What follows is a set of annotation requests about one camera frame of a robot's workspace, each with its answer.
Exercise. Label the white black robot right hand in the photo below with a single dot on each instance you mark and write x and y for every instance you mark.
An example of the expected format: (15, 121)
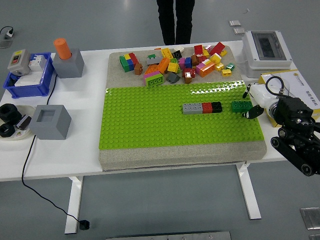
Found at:
(261, 95)

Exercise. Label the dark green building brick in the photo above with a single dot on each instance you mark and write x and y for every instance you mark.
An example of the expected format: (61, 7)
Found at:
(240, 107)

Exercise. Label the black building brick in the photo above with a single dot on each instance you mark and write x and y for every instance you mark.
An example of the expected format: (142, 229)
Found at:
(216, 107)

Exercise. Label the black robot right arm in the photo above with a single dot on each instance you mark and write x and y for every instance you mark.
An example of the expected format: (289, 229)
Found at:
(292, 110)

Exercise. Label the yellow building brick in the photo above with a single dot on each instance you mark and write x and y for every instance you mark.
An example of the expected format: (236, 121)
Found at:
(166, 53)
(226, 72)
(173, 67)
(215, 58)

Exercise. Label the small green brick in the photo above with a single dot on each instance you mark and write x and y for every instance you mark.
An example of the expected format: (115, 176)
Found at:
(151, 56)
(230, 66)

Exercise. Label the shiny yellow brick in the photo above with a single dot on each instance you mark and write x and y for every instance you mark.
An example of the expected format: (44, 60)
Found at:
(219, 66)

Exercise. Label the red square building brick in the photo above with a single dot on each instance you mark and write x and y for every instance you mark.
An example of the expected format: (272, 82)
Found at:
(198, 49)
(207, 107)

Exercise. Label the large orange brick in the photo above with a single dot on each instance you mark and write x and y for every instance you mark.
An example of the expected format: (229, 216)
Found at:
(207, 69)

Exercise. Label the red long building brick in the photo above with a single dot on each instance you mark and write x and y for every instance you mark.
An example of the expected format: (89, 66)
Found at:
(217, 48)

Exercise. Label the pink building brick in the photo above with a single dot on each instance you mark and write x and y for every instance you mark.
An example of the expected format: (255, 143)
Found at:
(199, 68)
(150, 74)

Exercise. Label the red white brick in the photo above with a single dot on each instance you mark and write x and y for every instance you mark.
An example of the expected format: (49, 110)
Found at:
(202, 59)

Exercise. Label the small yellow brick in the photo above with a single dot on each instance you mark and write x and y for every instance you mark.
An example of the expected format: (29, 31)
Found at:
(206, 53)

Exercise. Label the grey long building brick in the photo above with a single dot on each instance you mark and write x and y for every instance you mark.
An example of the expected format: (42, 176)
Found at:
(192, 108)

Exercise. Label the small pink brick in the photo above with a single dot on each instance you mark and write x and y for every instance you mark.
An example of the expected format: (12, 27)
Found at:
(208, 47)

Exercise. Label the brown building brick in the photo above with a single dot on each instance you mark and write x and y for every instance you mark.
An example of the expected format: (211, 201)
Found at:
(195, 60)
(138, 68)
(188, 80)

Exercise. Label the blue building brick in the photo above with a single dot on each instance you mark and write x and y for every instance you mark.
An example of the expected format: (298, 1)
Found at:
(188, 62)

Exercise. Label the magenta building brick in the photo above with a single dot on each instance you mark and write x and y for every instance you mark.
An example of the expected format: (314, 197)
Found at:
(181, 63)

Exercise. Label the grey sloped brick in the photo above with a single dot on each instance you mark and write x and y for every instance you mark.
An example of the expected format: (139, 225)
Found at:
(173, 78)

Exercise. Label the small lime brick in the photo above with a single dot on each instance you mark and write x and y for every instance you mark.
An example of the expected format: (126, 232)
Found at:
(175, 61)

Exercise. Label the black brick with white mark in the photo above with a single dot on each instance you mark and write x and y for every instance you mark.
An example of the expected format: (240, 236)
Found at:
(177, 54)

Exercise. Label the white building brick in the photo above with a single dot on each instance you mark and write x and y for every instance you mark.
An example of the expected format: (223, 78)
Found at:
(178, 48)

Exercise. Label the orange long building brick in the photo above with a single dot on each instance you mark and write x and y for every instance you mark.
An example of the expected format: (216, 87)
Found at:
(163, 65)

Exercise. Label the lime building brick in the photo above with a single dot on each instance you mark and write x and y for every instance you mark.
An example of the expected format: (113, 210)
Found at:
(155, 81)

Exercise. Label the green studded baseplate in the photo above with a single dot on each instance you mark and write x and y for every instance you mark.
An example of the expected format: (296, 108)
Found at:
(150, 120)

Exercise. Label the red stacked brick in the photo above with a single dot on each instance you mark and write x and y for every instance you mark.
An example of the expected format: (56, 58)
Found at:
(134, 58)

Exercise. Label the blue stacked brick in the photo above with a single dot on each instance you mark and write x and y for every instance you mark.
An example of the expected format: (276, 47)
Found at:
(129, 63)

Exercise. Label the yellow stacked brick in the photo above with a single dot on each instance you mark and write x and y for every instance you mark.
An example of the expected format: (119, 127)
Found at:
(127, 57)

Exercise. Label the green stacked brick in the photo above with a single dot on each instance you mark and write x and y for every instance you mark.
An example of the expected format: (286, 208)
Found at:
(123, 64)

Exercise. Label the yellow white cardboard box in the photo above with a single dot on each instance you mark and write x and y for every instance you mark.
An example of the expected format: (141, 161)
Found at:
(300, 80)

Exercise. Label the white electrical distribution box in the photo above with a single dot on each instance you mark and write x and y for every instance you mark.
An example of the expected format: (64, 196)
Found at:
(266, 50)

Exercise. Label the metal floor plate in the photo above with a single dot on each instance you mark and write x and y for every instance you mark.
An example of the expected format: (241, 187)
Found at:
(235, 23)
(238, 30)
(310, 217)
(5, 44)
(315, 237)

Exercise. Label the white table leg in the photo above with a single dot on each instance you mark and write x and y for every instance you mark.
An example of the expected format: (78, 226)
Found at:
(248, 192)
(73, 200)

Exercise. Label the grey-brown foam mat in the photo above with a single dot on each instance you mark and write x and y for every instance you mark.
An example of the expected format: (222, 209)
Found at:
(175, 156)

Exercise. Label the person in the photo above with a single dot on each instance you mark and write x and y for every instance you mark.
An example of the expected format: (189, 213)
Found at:
(167, 20)

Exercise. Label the grey cube with round hole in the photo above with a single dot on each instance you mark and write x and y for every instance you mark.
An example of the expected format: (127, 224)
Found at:
(70, 66)

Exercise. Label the orange cylinder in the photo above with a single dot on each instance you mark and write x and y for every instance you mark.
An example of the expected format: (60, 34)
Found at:
(62, 48)

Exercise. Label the grey cube with square recess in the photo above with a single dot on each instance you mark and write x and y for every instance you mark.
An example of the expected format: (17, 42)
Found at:
(50, 125)

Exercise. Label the white circuit breaker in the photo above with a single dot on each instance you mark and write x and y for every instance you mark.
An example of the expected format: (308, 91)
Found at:
(37, 62)

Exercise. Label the blue plastic bin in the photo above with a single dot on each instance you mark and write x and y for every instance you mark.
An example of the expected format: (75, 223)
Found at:
(27, 91)

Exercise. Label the white flat box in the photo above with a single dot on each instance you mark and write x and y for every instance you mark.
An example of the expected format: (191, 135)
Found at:
(27, 80)

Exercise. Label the white plate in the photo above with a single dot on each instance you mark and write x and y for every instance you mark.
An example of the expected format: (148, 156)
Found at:
(26, 133)

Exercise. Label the brown white small block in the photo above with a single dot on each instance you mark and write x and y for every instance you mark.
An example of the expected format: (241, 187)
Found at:
(23, 121)

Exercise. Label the large black nut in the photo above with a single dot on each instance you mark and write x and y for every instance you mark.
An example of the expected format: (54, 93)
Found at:
(9, 113)

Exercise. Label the small black nut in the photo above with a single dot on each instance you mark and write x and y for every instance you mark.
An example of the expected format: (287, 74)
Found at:
(6, 130)

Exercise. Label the white power socket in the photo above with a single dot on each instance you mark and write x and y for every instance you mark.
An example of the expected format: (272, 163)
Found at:
(9, 33)

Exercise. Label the grey switch box red button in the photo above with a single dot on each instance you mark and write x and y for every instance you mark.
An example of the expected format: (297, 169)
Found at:
(18, 62)

